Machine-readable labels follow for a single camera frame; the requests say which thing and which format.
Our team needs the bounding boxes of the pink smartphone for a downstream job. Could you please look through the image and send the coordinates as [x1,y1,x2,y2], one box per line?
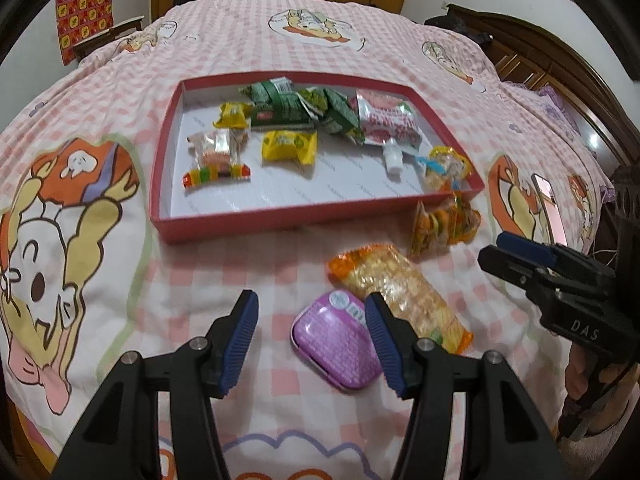
[531,174,568,247]

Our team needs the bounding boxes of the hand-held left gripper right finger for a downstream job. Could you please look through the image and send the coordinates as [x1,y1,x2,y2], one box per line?
[364,292,563,480]

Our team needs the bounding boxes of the long orange cracker packet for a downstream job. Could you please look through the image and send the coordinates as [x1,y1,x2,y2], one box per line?
[327,243,473,355]

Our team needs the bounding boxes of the red yellow wall poster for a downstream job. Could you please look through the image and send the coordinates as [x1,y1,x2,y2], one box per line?
[55,0,115,67]

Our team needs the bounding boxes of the large green snack packet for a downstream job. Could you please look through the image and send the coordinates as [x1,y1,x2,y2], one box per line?
[239,77,313,129]

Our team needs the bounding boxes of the person's right hand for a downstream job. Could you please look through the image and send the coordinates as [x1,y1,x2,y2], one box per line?
[565,345,640,436]

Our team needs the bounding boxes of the pink drink pouch white cap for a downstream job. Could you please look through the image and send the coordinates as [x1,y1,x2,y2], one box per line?
[356,89,423,182]

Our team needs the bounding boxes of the clear pastry snack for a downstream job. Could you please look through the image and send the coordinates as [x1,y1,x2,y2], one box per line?
[187,129,249,171]

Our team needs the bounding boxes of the orange green gummy packet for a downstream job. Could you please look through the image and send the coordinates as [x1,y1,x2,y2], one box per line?
[409,195,481,259]

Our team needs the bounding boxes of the purple tin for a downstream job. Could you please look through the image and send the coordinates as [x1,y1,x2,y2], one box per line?
[291,290,383,391]

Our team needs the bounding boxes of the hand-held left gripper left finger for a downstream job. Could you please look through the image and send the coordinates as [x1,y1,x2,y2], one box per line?
[50,289,260,480]

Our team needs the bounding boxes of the yellow candy packet green mark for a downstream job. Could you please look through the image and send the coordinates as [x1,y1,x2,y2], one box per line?
[261,129,319,167]

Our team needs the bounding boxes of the purple lace cloth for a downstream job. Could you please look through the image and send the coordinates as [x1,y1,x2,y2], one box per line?
[505,82,616,201]

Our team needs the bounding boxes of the black cloth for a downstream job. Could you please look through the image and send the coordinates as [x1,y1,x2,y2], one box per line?
[424,15,493,46]

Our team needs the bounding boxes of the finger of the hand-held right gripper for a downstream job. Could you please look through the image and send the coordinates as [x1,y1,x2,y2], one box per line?
[497,232,613,286]
[477,246,561,302]

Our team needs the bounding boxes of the rainbow candy stick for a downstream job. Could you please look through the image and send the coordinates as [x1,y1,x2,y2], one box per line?
[181,164,252,190]

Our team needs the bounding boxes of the wooden chair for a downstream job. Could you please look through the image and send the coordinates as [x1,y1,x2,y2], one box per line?
[72,16,147,63]

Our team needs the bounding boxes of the yellow blue clear candy packet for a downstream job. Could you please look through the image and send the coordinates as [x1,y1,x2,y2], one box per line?
[417,146,473,193]

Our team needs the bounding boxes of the dark wooden headboard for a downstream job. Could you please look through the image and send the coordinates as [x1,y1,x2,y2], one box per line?
[445,4,640,181]

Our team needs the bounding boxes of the pink checkered printed blanket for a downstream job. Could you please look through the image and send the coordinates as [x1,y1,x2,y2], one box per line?
[0,0,616,480]

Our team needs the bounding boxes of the small green snack packet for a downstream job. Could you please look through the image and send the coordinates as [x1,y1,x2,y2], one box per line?
[297,87,331,123]
[320,89,366,143]

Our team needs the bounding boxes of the red shallow cardboard box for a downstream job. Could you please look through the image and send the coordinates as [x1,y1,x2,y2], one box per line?
[150,72,486,245]

